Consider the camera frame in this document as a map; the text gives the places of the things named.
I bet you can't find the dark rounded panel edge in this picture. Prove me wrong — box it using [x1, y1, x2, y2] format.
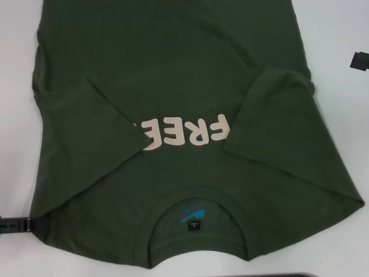
[227, 271, 318, 277]

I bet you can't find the dark green FREE t-shirt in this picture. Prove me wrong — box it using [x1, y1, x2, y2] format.
[30, 0, 364, 268]

